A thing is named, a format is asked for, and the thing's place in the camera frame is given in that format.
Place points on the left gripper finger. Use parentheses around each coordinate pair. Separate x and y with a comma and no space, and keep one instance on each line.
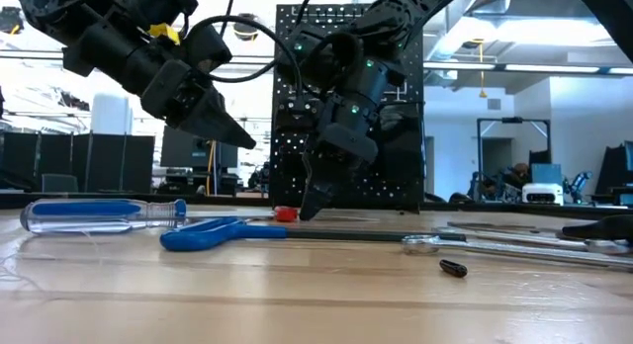
(227,115)
(207,124)

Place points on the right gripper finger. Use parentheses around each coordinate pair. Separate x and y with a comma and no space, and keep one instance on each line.
(331,176)
(309,196)

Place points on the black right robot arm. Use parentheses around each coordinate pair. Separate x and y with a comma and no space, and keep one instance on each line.
(410,8)

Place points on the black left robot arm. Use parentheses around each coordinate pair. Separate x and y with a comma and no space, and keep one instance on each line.
(99,42)

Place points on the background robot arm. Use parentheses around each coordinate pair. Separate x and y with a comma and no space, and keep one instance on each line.
(516,173)
(581,183)

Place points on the black computer monitor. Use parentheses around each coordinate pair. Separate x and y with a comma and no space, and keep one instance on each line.
(188,151)

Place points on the tall black pegboard bin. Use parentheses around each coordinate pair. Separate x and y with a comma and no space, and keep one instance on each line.
(400,146)

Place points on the yellow tape tag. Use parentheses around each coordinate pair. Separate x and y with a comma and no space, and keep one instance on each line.
(165,31)

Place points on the white cylinder column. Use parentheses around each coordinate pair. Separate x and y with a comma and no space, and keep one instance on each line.
(111,114)

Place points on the black perforated pegboard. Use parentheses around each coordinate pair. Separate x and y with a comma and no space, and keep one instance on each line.
(410,87)

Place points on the chrome combination wrench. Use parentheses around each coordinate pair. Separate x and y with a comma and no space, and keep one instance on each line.
(425,245)
(608,246)

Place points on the black partition panels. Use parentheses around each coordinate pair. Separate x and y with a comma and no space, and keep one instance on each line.
(74,161)

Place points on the yellow ceiling pendant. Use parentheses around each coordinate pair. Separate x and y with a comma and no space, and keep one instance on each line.
(482,93)

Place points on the dark grey box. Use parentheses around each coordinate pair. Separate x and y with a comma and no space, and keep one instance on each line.
(59,183)

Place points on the small black bit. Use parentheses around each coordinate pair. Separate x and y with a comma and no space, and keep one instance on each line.
(452,268)

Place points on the white box device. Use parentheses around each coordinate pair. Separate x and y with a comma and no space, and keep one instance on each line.
(541,192)

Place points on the light blue screen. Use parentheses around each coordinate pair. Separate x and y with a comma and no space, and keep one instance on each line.
(546,173)

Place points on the ceiling light strip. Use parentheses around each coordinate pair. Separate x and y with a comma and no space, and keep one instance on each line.
(544,67)

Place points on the black equipment rack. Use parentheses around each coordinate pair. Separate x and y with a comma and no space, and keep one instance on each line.
(613,176)

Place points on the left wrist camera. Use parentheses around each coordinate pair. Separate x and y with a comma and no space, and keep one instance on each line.
(207,45)

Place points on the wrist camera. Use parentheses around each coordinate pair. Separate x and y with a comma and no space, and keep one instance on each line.
(207,45)
(306,62)

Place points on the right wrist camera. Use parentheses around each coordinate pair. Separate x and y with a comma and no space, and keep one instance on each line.
(306,62)

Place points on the white hook rail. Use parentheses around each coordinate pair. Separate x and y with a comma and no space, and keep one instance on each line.
(336,10)

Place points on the black metal frame stand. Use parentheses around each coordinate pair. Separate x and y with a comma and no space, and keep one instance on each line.
(512,120)

